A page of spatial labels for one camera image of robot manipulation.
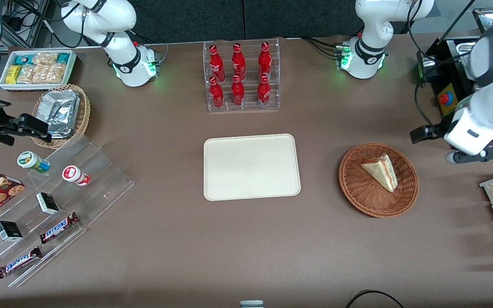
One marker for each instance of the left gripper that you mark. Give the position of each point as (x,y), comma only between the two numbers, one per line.
(438,128)

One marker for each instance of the triangular sandwich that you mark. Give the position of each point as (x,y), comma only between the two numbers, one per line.
(381,173)

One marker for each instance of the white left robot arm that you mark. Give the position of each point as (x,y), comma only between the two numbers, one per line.
(368,47)

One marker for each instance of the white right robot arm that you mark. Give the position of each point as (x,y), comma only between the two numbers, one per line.
(118,47)

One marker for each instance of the tan wicker basket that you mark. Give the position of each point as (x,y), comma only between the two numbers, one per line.
(84,111)

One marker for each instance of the brown wicker basket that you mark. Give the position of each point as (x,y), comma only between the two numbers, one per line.
(366,196)

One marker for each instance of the cream plastic tray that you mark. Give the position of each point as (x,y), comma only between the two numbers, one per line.
(250,167)

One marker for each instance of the black yellow food warmer case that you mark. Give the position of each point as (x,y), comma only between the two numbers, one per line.
(447,109)

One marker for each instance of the red round knob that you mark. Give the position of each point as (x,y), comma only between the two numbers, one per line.
(444,98)

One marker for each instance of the green lid cup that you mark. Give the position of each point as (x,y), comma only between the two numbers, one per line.
(30,160)

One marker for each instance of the small silver foil packet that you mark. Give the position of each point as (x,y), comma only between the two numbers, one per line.
(62,130)

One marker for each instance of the large silver foil packet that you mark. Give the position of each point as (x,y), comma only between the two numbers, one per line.
(58,107)

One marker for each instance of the white plastic snack bin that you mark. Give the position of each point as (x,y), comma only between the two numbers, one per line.
(37,87)

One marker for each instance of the clear rice cracker bag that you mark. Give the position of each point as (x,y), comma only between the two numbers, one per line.
(45,58)
(53,73)
(28,75)

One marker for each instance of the yellow snack packet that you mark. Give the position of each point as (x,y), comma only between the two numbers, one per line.
(13,74)

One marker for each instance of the black device with green light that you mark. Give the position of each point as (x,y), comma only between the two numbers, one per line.
(425,68)

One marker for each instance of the red lid cup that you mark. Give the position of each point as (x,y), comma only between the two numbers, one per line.
(73,174)

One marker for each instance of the teal snack packet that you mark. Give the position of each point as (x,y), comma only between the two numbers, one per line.
(63,57)
(25,58)

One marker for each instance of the small black box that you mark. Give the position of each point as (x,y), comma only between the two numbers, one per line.
(47,203)
(9,231)

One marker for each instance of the steel food pan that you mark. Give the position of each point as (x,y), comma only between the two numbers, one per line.
(460,45)

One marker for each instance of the clear acrylic stepped display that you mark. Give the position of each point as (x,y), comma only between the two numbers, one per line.
(101,179)

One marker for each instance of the brown Snickers bar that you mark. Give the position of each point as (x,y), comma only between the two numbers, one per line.
(58,228)
(17,263)

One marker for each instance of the red cola bottle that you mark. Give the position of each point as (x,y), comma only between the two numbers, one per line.
(238,62)
(238,92)
(265,60)
(216,64)
(216,94)
(264,92)

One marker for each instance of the clear acrylic bottle rack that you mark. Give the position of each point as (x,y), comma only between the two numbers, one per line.
(248,109)

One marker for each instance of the small grey object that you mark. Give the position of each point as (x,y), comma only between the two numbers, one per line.
(251,304)

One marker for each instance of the aluminium frame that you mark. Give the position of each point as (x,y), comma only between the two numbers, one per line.
(30,25)

